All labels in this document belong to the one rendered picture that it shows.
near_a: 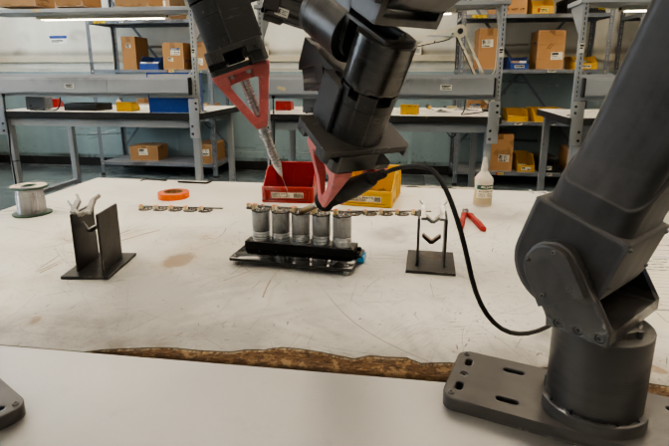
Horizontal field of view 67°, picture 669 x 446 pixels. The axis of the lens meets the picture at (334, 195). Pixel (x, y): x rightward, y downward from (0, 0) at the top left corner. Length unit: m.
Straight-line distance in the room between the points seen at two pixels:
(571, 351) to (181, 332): 0.34
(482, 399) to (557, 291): 0.11
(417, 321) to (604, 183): 0.25
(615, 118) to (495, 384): 0.21
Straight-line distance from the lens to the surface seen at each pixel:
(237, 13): 0.60
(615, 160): 0.34
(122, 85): 3.35
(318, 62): 0.54
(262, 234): 0.68
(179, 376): 0.45
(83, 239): 0.70
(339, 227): 0.64
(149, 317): 0.55
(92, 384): 0.47
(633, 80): 0.34
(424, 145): 5.06
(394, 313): 0.53
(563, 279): 0.34
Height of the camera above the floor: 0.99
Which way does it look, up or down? 14 degrees down
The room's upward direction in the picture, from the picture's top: straight up
